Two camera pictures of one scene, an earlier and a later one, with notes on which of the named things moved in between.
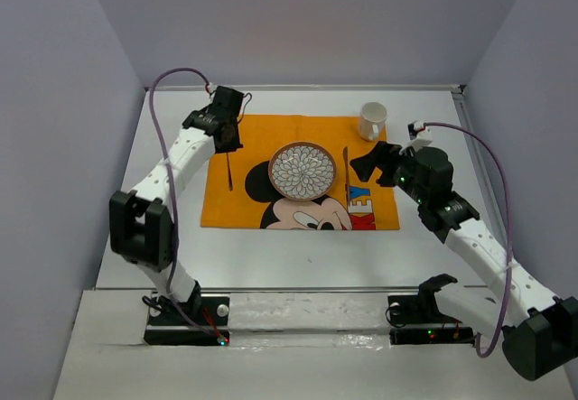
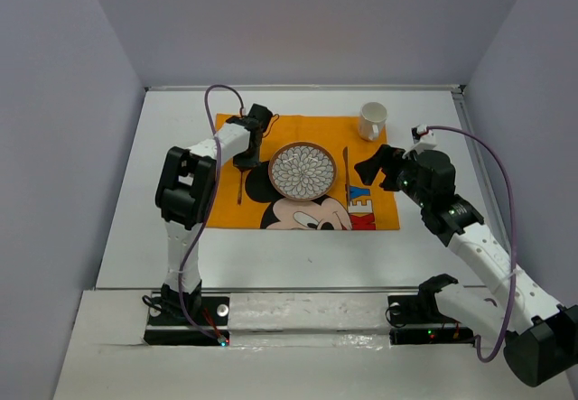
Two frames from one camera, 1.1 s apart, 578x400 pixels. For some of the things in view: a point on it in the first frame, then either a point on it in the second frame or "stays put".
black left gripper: x=235 y=144 to x=242 y=163
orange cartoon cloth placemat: x=239 y=194 stays put
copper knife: x=347 y=183 stays put
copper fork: x=230 y=185 to x=242 y=174
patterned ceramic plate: x=302 y=171 stays put
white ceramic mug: x=372 y=121 stays put
